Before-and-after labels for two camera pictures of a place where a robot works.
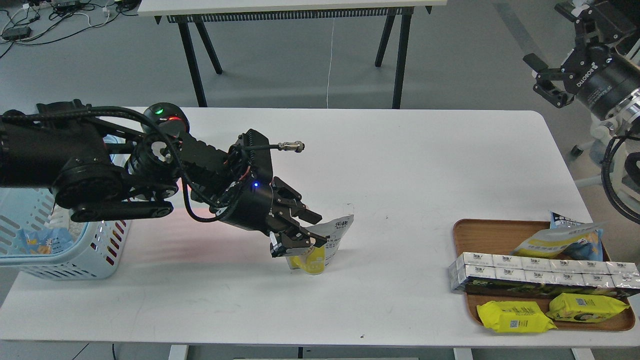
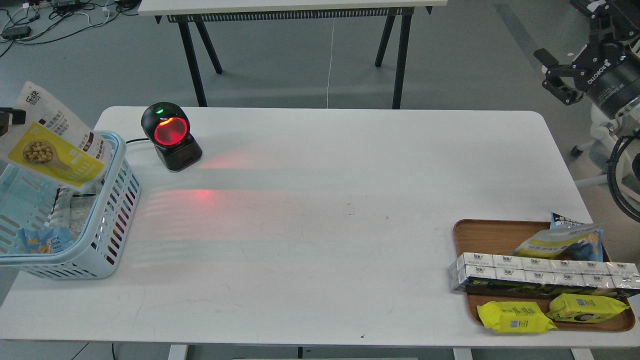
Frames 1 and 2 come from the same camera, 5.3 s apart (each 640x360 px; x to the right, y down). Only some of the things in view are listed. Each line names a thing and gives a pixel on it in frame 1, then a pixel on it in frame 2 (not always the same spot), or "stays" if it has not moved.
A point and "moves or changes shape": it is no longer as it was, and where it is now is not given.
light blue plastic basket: x=99 y=256 stays
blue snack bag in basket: x=44 y=241 stays
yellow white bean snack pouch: x=318 y=259 moves or changes shape
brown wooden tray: x=501 y=236 stays
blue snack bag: x=589 y=248 stays
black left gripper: x=250 y=207 to x=18 y=115
